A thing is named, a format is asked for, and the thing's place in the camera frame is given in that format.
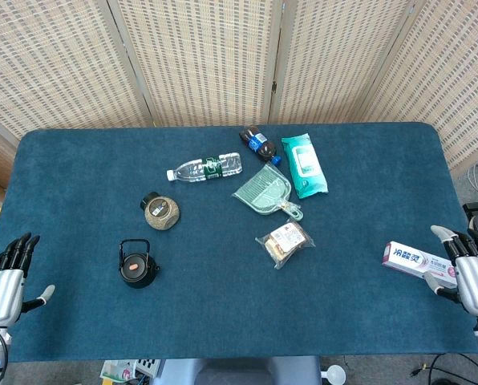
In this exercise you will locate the blue table cloth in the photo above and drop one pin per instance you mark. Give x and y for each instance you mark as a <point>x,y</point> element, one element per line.
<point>231,313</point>

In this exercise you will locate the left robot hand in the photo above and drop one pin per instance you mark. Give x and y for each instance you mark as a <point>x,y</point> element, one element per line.
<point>2,293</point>

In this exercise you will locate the black teapot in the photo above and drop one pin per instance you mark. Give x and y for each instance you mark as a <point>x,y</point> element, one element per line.
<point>134,269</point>

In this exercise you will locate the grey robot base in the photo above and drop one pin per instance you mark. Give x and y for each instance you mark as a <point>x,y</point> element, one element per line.
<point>239,371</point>

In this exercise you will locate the metal screen hinge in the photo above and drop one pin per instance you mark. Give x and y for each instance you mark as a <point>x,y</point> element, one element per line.
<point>274,86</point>

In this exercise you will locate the round glass jar of grains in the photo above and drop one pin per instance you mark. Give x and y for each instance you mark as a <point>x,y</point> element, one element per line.
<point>163,214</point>

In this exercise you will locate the woven folding screen panel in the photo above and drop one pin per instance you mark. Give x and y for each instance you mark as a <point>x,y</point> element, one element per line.
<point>199,60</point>
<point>451,72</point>
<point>335,60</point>
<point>54,60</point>

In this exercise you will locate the green plastic dustpan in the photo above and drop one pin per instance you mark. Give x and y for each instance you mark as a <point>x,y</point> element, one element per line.
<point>263,190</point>

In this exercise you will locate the white round plastic scoop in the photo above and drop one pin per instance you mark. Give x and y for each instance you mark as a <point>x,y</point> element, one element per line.
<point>335,375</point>

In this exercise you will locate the clear water bottle green label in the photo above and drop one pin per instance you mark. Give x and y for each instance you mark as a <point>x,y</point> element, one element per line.
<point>207,167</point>

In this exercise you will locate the checkerboard calibration card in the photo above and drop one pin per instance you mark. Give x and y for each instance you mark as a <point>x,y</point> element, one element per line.
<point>148,365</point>

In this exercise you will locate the cola bottle blue label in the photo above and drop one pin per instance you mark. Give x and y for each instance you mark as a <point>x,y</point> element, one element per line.
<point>260,143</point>

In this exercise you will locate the teal wet wipes pack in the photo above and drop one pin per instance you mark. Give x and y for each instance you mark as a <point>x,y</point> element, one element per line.
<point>305,164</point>

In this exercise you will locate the white toothpaste box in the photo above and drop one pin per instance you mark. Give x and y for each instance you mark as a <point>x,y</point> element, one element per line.
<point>407,256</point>

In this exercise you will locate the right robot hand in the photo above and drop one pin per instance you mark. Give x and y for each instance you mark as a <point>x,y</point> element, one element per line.
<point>475,284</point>

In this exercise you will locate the green white packet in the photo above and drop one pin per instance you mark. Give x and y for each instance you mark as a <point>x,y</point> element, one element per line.
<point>116,371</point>

